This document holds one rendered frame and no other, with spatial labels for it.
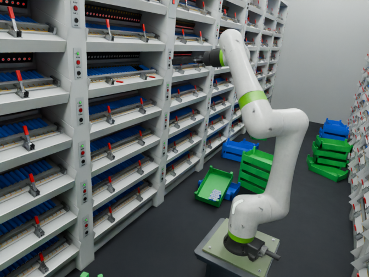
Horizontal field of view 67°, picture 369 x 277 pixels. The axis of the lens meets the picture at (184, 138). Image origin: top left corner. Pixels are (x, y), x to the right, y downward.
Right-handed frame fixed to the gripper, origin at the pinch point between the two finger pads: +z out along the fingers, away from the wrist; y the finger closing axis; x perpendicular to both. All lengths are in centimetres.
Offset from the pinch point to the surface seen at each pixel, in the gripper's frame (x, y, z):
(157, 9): -27.9, 2.6, 9.2
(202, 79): 16, -77, 22
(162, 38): -13.7, -6.4, 13.3
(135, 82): 8.7, 20.6, 15.6
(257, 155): 86, -94, -19
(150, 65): 0.9, -6.4, 24.0
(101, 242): 97, 45, 36
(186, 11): -30.4, -29.7, 8.4
